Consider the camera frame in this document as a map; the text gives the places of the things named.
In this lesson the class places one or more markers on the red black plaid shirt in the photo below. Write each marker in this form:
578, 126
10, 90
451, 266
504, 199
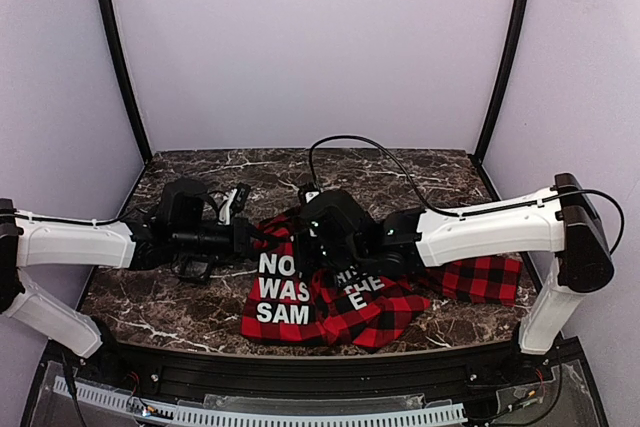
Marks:
293, 303

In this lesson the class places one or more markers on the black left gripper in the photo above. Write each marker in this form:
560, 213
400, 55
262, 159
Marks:
241, 238

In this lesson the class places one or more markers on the black front frame rail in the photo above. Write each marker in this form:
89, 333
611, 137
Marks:
173, 374

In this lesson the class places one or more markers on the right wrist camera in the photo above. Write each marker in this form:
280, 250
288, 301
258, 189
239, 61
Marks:
307, 193

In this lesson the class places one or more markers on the black vertical frame post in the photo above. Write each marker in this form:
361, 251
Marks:
115, 47
501, 83

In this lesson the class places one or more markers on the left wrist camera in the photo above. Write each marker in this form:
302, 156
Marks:
234, 203

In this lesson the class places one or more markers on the black vertical frame post right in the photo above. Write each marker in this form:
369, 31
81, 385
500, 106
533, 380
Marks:
501, 83

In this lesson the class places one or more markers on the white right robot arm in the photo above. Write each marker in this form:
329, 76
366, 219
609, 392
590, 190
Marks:
560, 219

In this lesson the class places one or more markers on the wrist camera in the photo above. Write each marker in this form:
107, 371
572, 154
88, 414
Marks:
307, 193
234, 203

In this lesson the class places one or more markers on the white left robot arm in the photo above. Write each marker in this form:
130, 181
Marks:
28, 239

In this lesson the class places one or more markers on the small black open box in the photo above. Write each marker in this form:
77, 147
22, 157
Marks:
193, 269

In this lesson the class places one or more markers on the white slotted cable duct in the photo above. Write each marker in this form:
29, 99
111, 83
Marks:
215, 410

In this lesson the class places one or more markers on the black vertical frame post left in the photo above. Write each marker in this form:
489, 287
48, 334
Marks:
115, 47

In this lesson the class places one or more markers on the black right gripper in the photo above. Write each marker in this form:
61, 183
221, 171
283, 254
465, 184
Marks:
304, 251

